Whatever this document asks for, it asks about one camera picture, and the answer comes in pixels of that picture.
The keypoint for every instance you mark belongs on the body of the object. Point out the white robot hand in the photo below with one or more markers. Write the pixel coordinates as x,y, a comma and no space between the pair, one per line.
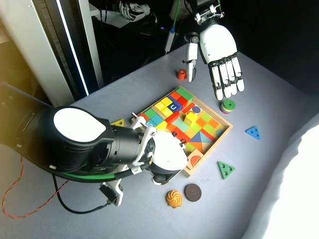
169,152
218,42

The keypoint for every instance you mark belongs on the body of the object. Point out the yellow cube block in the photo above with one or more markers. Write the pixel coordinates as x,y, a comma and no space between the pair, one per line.
191,119

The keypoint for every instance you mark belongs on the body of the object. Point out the spare white robot hand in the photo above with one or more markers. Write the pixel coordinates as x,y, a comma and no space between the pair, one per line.
135,10

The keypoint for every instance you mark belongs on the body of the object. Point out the wooden puzzle tray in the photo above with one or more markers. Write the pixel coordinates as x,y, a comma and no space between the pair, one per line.
199,142

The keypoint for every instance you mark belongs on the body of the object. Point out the dark chocolate sandwich cookie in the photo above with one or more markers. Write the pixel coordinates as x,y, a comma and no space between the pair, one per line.
193,192

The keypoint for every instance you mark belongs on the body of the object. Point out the swirled butter cookie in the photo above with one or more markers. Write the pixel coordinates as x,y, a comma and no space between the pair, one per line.
174,198

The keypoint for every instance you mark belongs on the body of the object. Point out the red cube with white cross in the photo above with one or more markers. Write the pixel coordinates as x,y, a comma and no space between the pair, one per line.
182,74

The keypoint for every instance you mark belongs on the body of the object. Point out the green triangle with three holes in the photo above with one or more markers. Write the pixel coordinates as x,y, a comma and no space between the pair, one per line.
222,166

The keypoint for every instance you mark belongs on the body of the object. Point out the yellow triangle with three holes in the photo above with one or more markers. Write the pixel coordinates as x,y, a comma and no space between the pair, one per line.
119,123

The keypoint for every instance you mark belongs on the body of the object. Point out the grey table cloth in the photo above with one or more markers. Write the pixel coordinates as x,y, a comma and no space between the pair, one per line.
224,211

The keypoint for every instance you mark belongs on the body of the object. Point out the blue triangle with three holes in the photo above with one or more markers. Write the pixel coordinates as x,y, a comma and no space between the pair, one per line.
252,130

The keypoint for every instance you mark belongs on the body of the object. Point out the white background table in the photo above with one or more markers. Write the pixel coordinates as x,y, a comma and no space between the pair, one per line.
112,20

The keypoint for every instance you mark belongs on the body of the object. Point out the white column with black strip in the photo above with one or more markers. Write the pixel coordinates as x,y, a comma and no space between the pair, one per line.
25,37

